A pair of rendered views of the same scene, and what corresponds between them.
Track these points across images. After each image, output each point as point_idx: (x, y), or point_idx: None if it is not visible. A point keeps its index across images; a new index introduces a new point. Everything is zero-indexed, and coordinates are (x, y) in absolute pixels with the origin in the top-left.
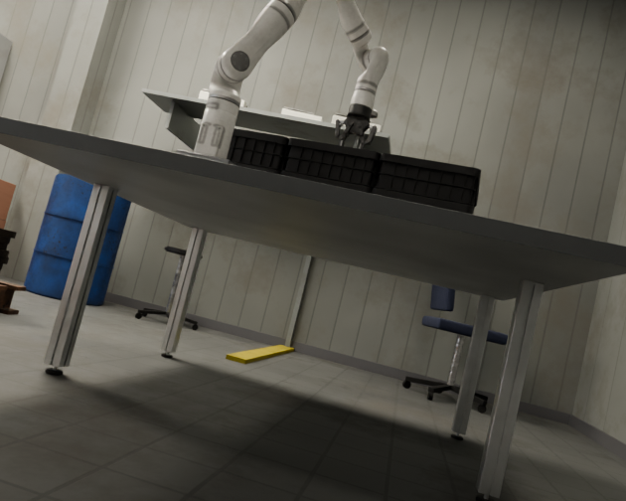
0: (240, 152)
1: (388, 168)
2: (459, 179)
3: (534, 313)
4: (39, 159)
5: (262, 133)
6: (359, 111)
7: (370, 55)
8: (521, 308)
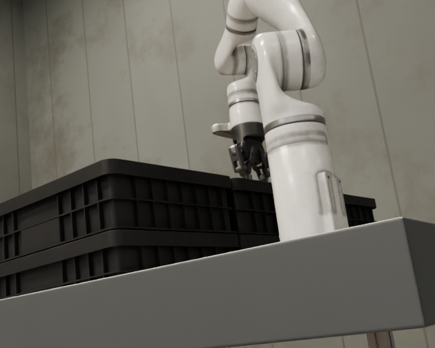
0: (178, 211)
1: None
2: (366, 213)
3: (391, 335)
4: None
5: (204, 173)
6: (264, 133)
7: (250, 55)
8: (387, 334)
